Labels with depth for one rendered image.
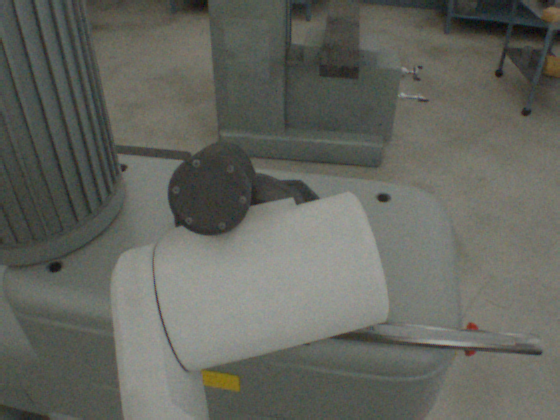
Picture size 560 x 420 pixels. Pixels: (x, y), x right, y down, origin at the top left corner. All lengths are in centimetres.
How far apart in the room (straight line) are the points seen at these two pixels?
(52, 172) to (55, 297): 12
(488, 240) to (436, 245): 297
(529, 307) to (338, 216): 301
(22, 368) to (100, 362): 17
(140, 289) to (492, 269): 316
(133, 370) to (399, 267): 35
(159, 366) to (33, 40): 32
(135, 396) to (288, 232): 9
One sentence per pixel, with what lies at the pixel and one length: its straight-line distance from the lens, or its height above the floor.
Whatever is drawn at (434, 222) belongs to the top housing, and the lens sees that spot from 59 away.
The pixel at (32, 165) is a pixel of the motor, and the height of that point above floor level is 200.
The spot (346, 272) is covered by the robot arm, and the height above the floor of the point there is 210.
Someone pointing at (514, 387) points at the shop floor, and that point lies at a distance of 286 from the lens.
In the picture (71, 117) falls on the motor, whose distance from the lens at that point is 51.
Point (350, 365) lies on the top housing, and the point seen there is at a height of 187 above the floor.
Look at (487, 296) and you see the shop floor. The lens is 319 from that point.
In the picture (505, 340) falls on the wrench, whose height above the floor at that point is 190.
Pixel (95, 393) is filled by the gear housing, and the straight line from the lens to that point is 68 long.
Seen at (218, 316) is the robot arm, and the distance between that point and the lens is 23.
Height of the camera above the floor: 227
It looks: 40 degrees down
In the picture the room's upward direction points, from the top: straight up
